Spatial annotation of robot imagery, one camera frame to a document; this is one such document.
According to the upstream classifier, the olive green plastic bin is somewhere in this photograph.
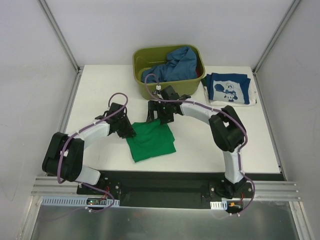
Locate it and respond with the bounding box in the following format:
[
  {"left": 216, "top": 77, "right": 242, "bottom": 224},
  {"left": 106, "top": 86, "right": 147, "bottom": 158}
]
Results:
[{"left": 132, "top": 45, "right": 205, "bottom": 100}]

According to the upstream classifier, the left white cable duct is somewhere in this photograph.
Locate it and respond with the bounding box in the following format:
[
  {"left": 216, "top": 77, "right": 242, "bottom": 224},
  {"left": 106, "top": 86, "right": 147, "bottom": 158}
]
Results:
[{"left": 42, "top": 196, "right": 120, "bottom": 209}]

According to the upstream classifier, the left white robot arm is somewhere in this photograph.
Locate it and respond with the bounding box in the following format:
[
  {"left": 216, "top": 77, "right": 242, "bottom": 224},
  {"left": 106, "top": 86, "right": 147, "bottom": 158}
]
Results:
[{"left": 42, "top": 102, "right": 136, "bottom": 195}]

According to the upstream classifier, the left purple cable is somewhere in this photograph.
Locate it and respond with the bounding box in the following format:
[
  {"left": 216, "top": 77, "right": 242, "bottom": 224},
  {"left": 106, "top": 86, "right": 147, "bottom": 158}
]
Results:
[{"left": 57, "top": 92, "right": 129, "bottom": 213}]

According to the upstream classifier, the white cable duct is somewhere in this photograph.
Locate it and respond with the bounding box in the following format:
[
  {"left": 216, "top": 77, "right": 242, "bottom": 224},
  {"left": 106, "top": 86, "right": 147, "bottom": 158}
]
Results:
[
  {"left": 210, "top": 200, "right": 228, "bottom": 211},
  {"left": 42, "top": 196, "right": 120, "bottom": 209}
]

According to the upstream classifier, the left aluminium frame post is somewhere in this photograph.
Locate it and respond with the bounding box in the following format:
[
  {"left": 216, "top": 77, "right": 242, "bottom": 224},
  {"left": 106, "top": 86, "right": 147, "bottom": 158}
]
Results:
[{"left": 37, "top": 0, "right": 82, "bottom": 74}]

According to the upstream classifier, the right white cable duct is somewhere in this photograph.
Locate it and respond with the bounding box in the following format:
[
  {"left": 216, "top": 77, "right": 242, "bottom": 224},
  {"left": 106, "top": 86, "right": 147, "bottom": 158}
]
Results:
[{"left": 210, "top": 200, "right": 228, "bottom": 211}]

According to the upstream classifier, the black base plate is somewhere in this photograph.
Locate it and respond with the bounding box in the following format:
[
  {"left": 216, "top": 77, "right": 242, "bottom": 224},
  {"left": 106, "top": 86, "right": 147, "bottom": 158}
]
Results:
[{"left": 76, "top": 170, "right": 259, "bottom": 210}]

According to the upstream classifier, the folded white t shirt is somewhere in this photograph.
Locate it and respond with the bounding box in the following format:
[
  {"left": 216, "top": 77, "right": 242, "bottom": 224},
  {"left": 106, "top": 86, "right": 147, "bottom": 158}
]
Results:
[{"left": 202, "top": 80, "right": 257, "bottom": 107}]

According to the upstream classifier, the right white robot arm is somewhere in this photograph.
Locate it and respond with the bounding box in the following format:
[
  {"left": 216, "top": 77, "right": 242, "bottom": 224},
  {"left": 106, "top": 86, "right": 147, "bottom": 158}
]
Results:
[{"left": 146, "top": 85, "right": 248, "bottom": 199}]

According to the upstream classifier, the aluminium frame post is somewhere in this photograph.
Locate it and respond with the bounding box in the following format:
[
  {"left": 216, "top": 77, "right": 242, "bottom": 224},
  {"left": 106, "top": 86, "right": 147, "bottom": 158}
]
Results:
[
  {"left": 252, "top": 0, "right": 302, "bottom": 76},
  {"left": 37, "top": 0, "right": 82, "bottom": 74}
]

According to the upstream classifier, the purple cable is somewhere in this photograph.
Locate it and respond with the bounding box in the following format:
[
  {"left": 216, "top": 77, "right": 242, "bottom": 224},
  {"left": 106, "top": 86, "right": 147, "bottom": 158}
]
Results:
[
  {"left": 57, "top": 92, "right": 129, "bottom": 213},
  {"left": 144, "top": 73, "right": 256, "bottom": 216}
]

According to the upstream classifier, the right aluminium frame post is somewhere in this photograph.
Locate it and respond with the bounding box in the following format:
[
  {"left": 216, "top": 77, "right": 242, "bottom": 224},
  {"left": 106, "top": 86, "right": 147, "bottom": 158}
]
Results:
[{"left": 252, "top": 0, "right": 302, "bottom": 76}]

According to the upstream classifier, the folded navy printed t shirt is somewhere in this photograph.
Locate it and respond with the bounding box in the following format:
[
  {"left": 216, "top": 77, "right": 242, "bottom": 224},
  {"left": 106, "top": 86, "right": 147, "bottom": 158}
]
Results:
[{"left": 201, "top": 73, "right": 251, "bottom": 105}]

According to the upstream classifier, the green t shirt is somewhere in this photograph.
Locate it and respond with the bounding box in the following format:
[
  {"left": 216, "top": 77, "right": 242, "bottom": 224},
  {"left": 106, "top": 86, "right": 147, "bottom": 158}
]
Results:
[{"left": 126, "top": 119, "right": 176, "bottom": 163}]

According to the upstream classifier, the blue t shirt in bin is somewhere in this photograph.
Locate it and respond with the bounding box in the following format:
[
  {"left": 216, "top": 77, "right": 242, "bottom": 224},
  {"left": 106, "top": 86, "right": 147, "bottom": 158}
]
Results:
[{"left": 141, "top": 46, "right": 197, "bottom": 84}]

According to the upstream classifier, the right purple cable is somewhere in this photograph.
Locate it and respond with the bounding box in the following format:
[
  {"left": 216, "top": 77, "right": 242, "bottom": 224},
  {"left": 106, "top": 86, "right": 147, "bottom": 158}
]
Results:
[{"left": 144, "top": 73, "right": 256, "bottom": 216}]

